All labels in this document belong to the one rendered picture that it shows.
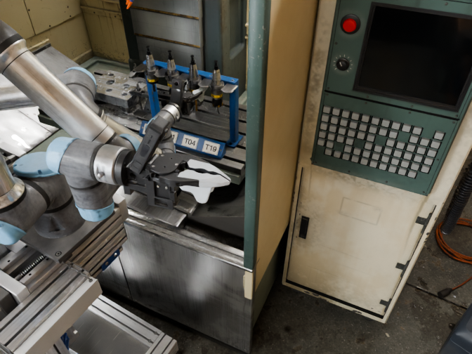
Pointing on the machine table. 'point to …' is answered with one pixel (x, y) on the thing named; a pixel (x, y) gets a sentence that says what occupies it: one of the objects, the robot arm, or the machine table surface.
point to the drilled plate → (118, 88)
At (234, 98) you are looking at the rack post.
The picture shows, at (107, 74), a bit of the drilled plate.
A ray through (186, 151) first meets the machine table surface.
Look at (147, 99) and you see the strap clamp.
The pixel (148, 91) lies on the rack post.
